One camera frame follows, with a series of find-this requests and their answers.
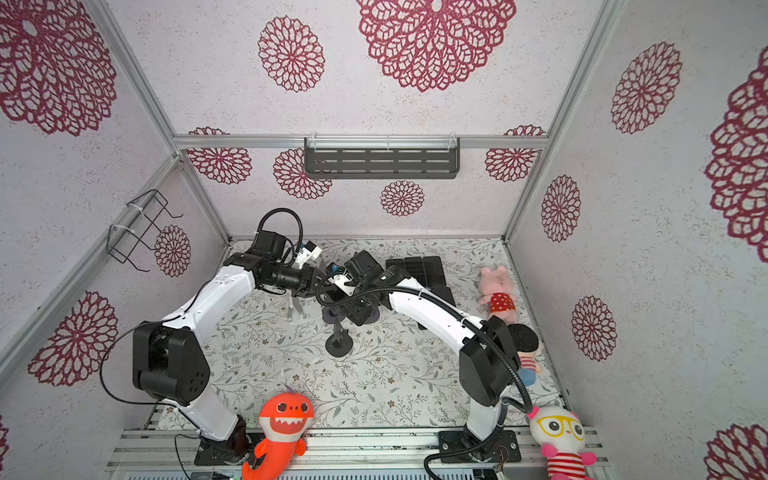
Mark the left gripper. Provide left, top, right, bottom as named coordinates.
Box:
left=265, top=262, right=337, bottom=299

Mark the blue phone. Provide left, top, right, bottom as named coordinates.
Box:
left=385, top=258, right=409, bottom=277
left=423, top=256, right=447, bottom=289

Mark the teal green phone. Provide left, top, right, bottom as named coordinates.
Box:
left=404, top=257, right=428, bottom=287

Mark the black phone front stand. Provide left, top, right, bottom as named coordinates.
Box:
left=419, top=287, right=456, bottom=318

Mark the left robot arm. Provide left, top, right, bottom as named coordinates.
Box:
left=132, top=231, right=322, bottom=453

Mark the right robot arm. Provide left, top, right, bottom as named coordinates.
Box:
left=329, top=251, right=532, bottom=443

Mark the grey stand front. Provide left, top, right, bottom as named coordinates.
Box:
left=325, top=324, right=353, bottom=358

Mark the red shark plush toy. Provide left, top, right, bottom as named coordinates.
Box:
left=241, top=391, right=315, bottom=480

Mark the pink pig plush toy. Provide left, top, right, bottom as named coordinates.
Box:
left=478, top=265, right=519, bottom=325

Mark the white glasses plush toy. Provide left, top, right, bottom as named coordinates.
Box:
left=528, top=405, right=597, bottom=480

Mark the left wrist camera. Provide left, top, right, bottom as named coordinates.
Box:
left=294, top=241, right=322, bottom=269

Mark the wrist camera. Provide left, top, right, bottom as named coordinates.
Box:
left=294, top=241, right=322, bottom=269
left=326, top=262, right=358, bottom=296

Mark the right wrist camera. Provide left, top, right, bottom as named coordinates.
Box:
left=326, top=262, right=358, bottom=296

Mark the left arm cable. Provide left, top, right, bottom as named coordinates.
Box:
left=99, top=208, right=304, bottom=433

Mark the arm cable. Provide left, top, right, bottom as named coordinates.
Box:
left=99, top=208, right=304, bottom=433
left=314, top=272, right=535, bottom=480

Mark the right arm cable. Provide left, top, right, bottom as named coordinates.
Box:
left=314, top=272, right=535, bottom=480

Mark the grey wall shelf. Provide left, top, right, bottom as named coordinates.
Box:
left=303, top=137, right=461, bottom=180

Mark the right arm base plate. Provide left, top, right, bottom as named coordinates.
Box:
left=438, top=428, right=522, bottom=464

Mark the black wire wall rack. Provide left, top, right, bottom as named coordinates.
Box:
left=105, top=188, right=183, bottom=273

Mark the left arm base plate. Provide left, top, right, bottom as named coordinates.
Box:
left=194, top=434, right=252, bottom=466

